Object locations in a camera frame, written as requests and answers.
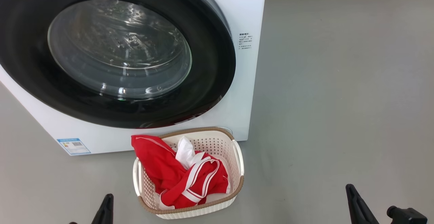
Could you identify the red and white garment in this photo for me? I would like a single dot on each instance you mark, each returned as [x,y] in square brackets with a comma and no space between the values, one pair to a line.
[203,180]

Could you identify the white front-load washing machine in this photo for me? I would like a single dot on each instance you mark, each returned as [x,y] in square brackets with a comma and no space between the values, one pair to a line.
[242,6]

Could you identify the round white filter cover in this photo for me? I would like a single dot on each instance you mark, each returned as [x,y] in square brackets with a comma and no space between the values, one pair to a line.
[226,130]

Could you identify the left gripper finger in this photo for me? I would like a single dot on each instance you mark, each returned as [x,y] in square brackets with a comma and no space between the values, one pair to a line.
[101,213]
[109,213]

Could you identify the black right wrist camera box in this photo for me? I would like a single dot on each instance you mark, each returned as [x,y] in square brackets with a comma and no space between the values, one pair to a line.
[408,217]

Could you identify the round dark glass washer door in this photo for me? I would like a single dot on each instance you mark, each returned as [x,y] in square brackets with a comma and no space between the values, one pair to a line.
[210,64]

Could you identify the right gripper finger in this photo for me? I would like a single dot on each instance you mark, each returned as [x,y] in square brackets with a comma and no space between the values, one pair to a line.
[354,207]
[368,215]

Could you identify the blue energy sticker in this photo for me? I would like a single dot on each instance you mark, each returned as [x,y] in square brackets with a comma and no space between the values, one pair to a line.
[74,146]

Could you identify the cream perforated laundry basket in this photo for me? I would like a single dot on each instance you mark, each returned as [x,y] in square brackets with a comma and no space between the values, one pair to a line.
[217,146]

